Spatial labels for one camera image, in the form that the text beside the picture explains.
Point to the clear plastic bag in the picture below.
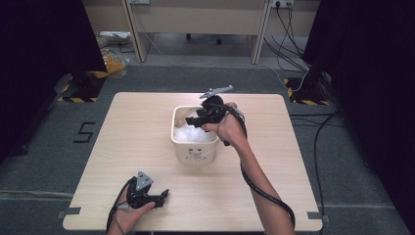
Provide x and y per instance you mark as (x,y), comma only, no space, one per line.
(192,134)

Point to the grey tape strip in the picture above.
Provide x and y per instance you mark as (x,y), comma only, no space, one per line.
(70,212)
(318,216)

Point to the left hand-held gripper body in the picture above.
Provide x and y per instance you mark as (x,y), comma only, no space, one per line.
(137,196)

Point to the white square bin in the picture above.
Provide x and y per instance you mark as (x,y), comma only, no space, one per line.
(195,151)

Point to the beige office desk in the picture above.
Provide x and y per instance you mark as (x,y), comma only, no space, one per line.
(199,19)

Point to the yellow plastic bag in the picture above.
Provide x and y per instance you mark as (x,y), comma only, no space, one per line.
(114,63)

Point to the white packaging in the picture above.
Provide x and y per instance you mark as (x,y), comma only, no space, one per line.
(112,36)

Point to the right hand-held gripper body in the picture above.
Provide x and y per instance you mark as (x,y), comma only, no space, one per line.
(212,109)

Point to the wall power socket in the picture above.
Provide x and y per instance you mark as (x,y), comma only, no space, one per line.
(282,3)

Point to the black stand with striped base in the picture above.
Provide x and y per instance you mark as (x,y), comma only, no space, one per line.
(308,89)
(86,84)

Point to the person's right hand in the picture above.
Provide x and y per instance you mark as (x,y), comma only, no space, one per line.
(231,129)

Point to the black curtain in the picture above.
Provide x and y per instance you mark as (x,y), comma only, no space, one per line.
(375,81)
(42,65)

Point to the person's left hand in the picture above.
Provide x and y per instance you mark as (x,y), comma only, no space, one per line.
(127,217)

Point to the black chair caster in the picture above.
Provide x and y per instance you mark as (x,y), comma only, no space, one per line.
(188,36)
(218,41)

